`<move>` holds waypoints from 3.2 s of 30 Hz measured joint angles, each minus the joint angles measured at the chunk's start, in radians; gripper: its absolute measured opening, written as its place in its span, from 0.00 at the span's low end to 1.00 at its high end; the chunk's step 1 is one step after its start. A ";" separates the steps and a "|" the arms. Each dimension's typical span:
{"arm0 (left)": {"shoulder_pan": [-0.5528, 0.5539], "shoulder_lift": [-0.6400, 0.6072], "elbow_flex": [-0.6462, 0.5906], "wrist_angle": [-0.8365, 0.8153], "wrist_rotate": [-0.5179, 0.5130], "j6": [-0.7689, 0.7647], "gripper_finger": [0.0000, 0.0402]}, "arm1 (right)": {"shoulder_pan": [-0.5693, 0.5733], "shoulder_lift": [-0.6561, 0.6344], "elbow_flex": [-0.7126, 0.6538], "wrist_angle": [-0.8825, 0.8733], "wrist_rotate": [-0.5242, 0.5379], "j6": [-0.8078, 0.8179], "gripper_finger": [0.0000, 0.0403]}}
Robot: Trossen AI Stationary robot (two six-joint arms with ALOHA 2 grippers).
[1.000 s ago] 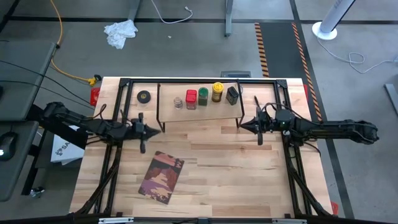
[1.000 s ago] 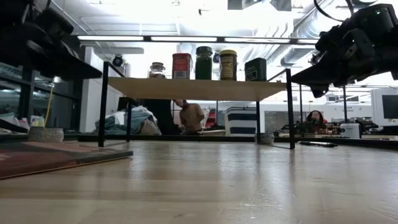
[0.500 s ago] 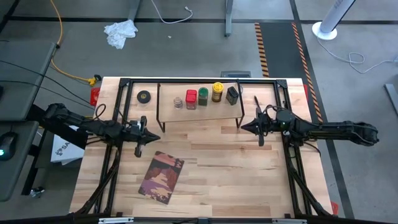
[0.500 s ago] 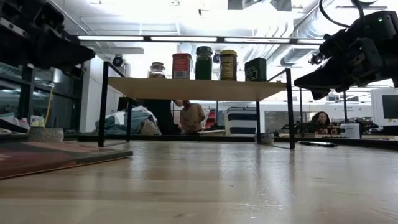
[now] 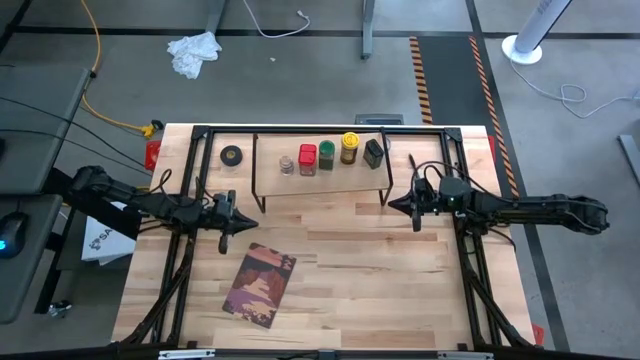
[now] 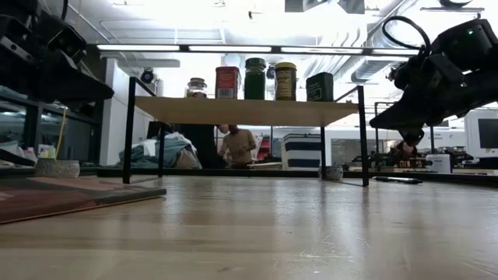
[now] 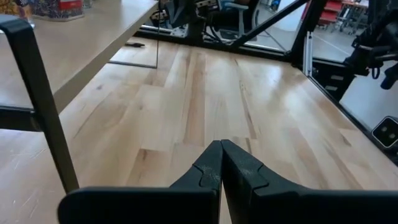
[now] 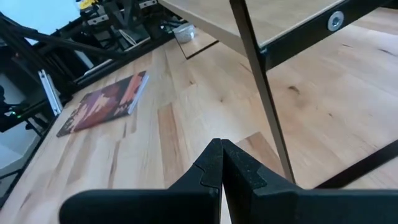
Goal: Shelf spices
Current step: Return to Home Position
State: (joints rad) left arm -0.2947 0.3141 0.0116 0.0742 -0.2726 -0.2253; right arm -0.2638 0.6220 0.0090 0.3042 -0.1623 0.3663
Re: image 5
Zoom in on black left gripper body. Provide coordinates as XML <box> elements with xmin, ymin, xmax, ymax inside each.
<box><xmin>209</xmin><ymin>189</ymin><xmax>238</xmax><ymax>255</ymax></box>

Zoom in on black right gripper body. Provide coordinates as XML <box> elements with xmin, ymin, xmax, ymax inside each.
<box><xmin>410</xmin><ymin>178</ymin><xmax>442</xmax><ymax>233</ymax></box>

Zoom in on black spice tin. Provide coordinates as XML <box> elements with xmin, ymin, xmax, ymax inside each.
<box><xmin>362</xmin><ymin>138</ymin><xmax>386</xmax><ymax>171</ymax></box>

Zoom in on yellow lid spice jar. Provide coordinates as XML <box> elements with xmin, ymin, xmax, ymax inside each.
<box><xmin>340</xmin><ymin>131</ymin><xmax>361</xmax><ymax>166</ymax></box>

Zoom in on smoked paprika tin red lid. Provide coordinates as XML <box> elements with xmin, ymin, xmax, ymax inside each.
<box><xmin>297</xmin><ymin>143</ymin><xmax>319</xmax><ymax>178</ymax></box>

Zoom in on green lid spice jar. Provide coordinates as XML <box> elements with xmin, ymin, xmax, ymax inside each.
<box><xmin>318</xmin><ymin>139</ymin><xmax>337</xmax><ymax>172</ymax></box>

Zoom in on pink and purple patterned book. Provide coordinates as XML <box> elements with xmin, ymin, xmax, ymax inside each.
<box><xmin>221</xmin><ymin>242</ymin><xmax>298</xmax><ymax>330</ymax></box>

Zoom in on black tape roll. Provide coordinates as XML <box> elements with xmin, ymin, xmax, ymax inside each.
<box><xmin>219</xmin><ymin>144</ymin><xmax>244</xmax><ymax>169</ymax></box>

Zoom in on grey floor box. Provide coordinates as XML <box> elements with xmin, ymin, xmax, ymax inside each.
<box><xmin>354</xmin><ymin>113</ymin><xmax>404</xmax><ymax>126</ymax></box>

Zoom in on black floor mat striped edges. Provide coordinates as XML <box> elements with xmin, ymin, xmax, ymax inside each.
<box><xmin>408</xmin><ymin>34</ymin><xmax>514</xmax><ymax>199</ymax></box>

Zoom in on white printed box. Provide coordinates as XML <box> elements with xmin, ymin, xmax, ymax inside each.
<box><xmin>81</xmin><ymin>202</ymin><xmax>140</xmax><ymax>267</ymax></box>

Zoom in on white crumpled cloth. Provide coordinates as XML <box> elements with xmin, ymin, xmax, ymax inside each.
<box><xmin>166</xmin><ymin>30</ymin><xmax>223</xmax><ymax>81</ymax></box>

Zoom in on grey desk foot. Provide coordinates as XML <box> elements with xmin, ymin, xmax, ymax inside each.
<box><xmin>204</xmin><ymin>0</ymin><xmax>227</xmax><ymax>35</ymax></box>
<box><xmin>617</xmin><ymin>133</ymin><xmax>640</xmax><ymax>189</ymax></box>
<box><xmin>361</xmin><ymin>0</ymin><xmax>377</xmax><ymax>61</ymax></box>

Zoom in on white tower fan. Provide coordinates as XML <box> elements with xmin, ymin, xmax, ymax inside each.
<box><xmin>501</xmin><ymin>0</ymin><xmax>574</xmax><ymax>67</ymax></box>

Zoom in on black caster wheel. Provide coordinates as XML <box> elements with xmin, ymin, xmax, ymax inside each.
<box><xmin>47</xmin><ymin>299</ymin><xmax>74</xmax><ymax>320</ymax></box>

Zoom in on grey desk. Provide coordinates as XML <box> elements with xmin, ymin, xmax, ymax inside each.
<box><xmin>0</xmin><ymin>193</ymin><xmax>65</xmax><ymax>325</ymax></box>
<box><xmin>0</xmin><ymin>64</ymin><xmax>92</xmax><ymax>196</ymax></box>

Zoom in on black computer mouse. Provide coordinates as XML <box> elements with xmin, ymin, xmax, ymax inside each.
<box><xmin>0</xmin><ymin>211</ymin><xmax>29</xmax><ymax>260</ymax></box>

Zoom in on black metal rig frame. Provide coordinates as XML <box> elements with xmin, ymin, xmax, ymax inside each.
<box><xmin>112</xmin><ymin>123</ymin><xmax>539</xmax><ymax>351</ymax></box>

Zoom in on wooden shelf riser black frame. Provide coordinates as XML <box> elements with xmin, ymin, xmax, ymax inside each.
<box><xmin>251</xmin><ymin>127</ymin><xmax>395</xmax><ymax>215</ymax></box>

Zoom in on yellow cable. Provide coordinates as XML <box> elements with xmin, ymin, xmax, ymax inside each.
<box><xmin>79</xmin><ymin>0</ymin><xmax>165</xmax><ymax>140</ymax></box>

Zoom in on silver bracket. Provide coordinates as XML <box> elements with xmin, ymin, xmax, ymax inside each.
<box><xmin>436</xmin><ymin>350</ymin><xmax>495</xmax><ymax>360</ymax></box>
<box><xmin>157</xmin><ymin>348</ymin><xmax>217</xmax><ymax>360</ymax></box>

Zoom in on white cable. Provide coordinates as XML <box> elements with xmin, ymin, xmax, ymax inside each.
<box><xmin>242</xmin><ymin>0</ymin><xmax>312</xmax><ymax>40</ymax></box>

